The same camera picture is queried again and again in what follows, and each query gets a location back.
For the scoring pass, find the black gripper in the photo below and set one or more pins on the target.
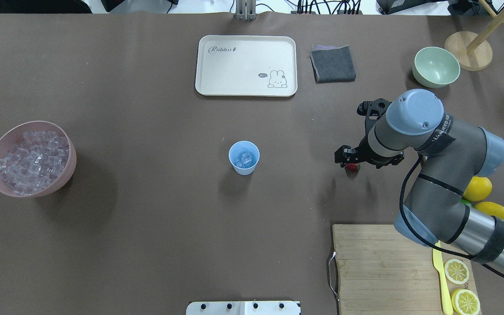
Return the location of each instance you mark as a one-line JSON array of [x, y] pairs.
[[367, 154]]

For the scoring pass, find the red strawberry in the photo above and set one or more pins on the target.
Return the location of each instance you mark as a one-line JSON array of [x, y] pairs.
[[353, 167]]

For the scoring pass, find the clear ice cubes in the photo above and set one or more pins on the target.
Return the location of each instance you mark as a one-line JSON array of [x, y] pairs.
[[245, 160]]

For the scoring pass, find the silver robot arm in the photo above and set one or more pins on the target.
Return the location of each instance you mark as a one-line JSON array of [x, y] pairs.
[[451, 152]]

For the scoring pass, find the light blue plastic cup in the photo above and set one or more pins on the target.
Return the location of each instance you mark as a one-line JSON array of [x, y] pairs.
[[239, 147]]

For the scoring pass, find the wooden cup tree stand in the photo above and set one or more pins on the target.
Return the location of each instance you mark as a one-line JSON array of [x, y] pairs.
[[472, 50]]

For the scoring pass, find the pink bowl of ice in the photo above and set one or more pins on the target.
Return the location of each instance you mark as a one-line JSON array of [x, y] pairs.
[[36, 159]]

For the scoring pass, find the grey folded cloth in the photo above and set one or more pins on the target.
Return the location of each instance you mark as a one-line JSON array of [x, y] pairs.
[[333, 64]]

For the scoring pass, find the wooden cutting board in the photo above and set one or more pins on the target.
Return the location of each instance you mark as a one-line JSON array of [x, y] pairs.
[[380, 272]]

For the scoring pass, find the mint green bowl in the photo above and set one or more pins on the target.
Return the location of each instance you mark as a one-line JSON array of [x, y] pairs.
[[435, 67]]

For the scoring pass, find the green lime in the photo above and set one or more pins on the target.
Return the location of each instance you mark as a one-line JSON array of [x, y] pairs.
[[466, 202]]

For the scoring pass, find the cream rabbit tray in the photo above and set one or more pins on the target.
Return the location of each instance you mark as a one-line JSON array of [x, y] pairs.
[[246, 65]]

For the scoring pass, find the yellow lemon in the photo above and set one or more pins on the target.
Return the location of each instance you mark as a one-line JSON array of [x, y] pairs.
[[478, 189], [490, 208]]

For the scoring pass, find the yellow plastic knife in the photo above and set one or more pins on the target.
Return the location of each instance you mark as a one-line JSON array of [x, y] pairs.
[[437, 261]]

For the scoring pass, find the lemon slice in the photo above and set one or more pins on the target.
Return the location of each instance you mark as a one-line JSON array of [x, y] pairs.
[[456, 271], [465, 302]]

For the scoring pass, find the aluminium frame post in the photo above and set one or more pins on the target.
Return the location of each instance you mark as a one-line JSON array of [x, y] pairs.
[[245, 10]]

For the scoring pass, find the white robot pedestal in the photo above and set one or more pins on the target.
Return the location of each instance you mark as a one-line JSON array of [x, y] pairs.
[[244, 308]]

